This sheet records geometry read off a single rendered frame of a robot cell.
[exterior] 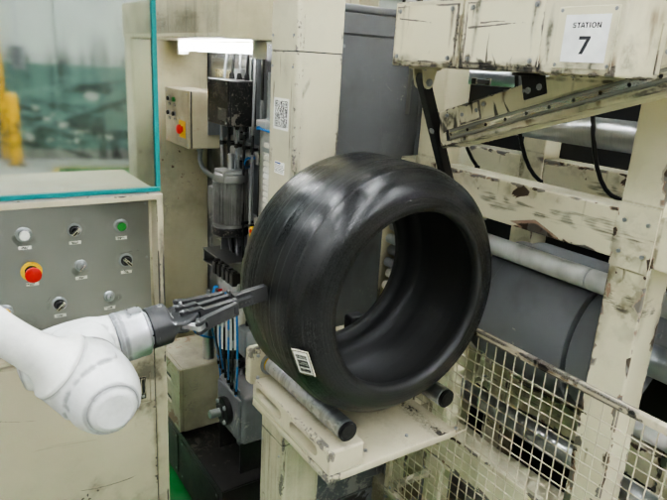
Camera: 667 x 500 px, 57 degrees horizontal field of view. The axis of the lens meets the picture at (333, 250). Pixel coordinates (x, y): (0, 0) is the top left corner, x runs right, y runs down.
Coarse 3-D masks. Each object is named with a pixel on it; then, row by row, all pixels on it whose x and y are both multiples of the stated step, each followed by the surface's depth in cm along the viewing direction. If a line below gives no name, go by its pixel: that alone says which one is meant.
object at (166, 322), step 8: (160, 304) 110; (152, 312) 107; (160, 312) 107; (168, 312) 108; (176, 312) 112; (152, 320) 106; (160, 320) 107; (168, 320) 107; (176, 320) 109; (184, 320) 109; (192, 320) 109; (160, 328) 106; (168, 328) 107; (176, 328) 108; (160, 336) 107; (168, 336) 108; (160, 344) 108
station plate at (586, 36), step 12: (576, 24) 108; (588, 24) 106; (600, 24) 104; (564, 36) 110; (576, 36) 108; (588, 36) 106; (600, 36) 104; (564, 48) 110; (576, 48) 109; (588, 48) 107; (600, 48) 105; (564, 60) 111; (576, 60) 109; (588, 60) 107; (600, 60) 105
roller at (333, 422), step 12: (276, 372) 148; (288, 384) 144; (300, 396) 139; (312, 396) 137; (312, 408) 135; (324, 408) 132; (336, 408) 133; (324, 420) 131; (336, 420) 128; (348, 420) 128; (336, 432) 127; (348, 432) 127
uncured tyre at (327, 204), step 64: (320, 192) 120; (384, 192) 117; (448, 192) 125; (256, 256) 125; (320, 256) 113; (448, 256) 154; (256, 320) 127; (320, 320) 115; (384, 320) 161; (448, 320) 152; (320, 384) 122; (384, 384) 132
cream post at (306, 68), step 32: (288, 0) 138; (320, 0) 137; (288, 32) 140; (320, 32) 140; (288, 64) 142; (320, 64) 142; (288, 96) 143; (320, 96) 144; (288, 128) 145; (320, 128) 147; (288, 160) 147; (320, 160) 149; (288, 448) 169; (288, 480) 173
